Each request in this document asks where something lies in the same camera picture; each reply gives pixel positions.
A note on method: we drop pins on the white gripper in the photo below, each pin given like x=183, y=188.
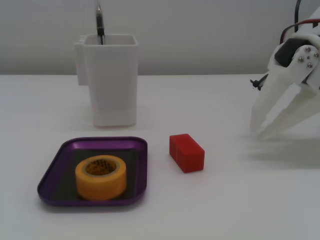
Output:
x=306, y=59

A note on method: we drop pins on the red ribbed block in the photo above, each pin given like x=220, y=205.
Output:
x=190, y=157

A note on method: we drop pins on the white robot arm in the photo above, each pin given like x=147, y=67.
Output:
x=313, y=27

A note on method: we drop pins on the small black clip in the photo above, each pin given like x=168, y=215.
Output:
x=257, y=83

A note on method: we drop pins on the white plastic pen holder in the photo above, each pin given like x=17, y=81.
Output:
x=112, y=82

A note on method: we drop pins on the black pen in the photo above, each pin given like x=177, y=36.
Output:
x=100, y=22

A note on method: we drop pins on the yellow masking tape roll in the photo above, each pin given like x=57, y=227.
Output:
x=100, y=185

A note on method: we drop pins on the purple metal tray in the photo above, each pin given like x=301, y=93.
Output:
x=50, y=185

